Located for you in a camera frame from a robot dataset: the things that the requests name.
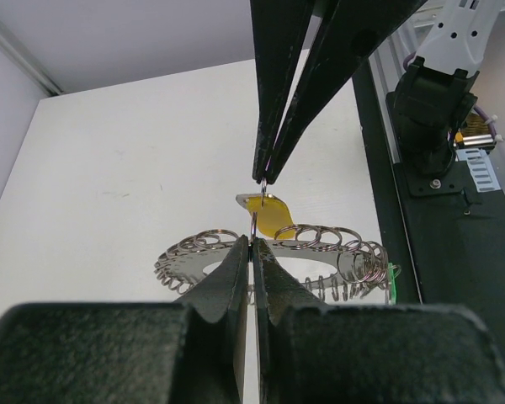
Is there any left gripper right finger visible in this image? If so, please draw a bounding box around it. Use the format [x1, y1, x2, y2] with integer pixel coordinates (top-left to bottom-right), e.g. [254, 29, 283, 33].
[252, 238, 505, 403]

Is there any left aluminium frame rail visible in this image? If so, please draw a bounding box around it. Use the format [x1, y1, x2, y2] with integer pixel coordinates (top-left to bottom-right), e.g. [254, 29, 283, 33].
[0, 19, 66, 97]

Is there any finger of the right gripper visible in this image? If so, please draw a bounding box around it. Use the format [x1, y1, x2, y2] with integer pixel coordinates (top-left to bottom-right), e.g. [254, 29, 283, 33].
[250, 1, 317, 182]
[265, 0, 430, 185]

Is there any right white cable duct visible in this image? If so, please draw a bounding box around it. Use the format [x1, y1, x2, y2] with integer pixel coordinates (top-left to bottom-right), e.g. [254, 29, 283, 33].
[456, 148, 502, 193]

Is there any green tag key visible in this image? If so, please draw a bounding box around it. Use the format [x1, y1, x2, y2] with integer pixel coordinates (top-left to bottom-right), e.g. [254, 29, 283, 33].
[388, 263, 400, 305]

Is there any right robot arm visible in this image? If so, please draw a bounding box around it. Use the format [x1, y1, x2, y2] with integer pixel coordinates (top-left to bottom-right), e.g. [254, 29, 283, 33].
[250, 1, 502, 184]

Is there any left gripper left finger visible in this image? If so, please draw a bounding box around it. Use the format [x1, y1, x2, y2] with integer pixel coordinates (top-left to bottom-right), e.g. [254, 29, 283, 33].
[0, 237, 248, 403]

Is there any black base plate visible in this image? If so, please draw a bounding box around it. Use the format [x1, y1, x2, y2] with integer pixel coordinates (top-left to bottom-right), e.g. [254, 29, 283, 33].
[353, 62, 505, 338]

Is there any metal disc with keyrings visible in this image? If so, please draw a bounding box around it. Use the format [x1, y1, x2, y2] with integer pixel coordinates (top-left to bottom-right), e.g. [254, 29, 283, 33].
[152, 225, 402, 304]

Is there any yellow tag key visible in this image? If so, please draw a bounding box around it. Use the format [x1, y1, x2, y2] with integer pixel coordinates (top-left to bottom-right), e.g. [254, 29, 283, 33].
[236, 194, 295, 240]

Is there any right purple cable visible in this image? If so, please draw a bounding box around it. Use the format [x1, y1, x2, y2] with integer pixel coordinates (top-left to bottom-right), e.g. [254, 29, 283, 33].
[403, 50, 504, 146]

